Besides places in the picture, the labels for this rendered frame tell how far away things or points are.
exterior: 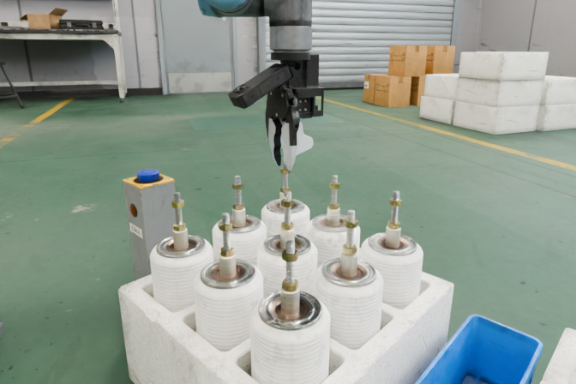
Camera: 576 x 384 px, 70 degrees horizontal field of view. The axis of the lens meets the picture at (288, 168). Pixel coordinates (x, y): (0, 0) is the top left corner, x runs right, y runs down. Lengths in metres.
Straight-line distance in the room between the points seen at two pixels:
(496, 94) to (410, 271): 2.51
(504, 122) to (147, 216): 2.69
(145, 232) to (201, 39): 4.95
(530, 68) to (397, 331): 2.76
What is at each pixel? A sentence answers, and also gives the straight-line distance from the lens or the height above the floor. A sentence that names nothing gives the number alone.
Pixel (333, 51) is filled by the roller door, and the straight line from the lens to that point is 6.10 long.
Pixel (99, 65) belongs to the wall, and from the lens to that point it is 5.65.
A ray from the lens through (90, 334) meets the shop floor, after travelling 0.97.
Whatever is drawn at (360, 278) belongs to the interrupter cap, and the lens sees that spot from 0.58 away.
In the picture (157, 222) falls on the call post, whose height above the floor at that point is 0.24.
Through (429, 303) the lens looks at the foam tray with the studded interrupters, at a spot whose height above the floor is 0.18.
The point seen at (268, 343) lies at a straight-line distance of 0.49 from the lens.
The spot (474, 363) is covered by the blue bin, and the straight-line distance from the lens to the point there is 0.84.
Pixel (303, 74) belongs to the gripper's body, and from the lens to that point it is 0.76.
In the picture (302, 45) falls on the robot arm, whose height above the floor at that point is 0.56.
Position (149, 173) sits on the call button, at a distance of 0.79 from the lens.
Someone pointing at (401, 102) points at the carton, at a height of 0.05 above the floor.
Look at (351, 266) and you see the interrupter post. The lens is 0.57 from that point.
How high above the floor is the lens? 0.55
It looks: 16 degrees down
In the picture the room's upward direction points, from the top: straight up
